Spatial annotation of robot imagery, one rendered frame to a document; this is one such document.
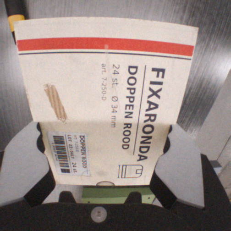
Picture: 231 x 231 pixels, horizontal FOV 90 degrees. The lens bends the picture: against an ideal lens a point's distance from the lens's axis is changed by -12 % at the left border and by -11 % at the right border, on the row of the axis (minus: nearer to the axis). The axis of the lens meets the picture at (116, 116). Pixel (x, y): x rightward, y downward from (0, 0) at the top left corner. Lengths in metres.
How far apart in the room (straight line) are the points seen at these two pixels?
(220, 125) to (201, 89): 1.47
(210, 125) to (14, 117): 1.70
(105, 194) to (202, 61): 0.50
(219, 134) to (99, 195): 1.65
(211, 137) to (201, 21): 1.62
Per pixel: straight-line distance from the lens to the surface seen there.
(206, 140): 1.84
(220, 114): 1.74
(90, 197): 0.52
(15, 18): 0.32
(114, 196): 0.52
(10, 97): 0.39
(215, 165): 0.63
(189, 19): 0.33
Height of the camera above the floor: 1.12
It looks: 62 degrees down
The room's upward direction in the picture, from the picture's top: 176 degrees clockwise
